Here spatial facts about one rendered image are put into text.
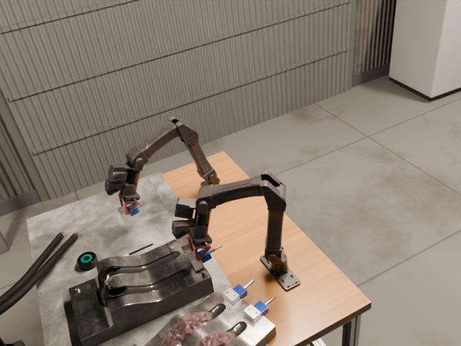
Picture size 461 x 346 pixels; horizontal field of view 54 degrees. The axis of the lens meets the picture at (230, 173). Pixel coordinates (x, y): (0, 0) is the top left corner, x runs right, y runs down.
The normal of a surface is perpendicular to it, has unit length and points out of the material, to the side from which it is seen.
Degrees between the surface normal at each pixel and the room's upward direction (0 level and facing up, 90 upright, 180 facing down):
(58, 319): 0
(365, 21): 90
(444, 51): 90
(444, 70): 90
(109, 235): 0
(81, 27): 90
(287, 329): 0
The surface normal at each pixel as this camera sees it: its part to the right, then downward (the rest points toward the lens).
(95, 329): -0.11, -0.80
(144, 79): 0.45, 0.49
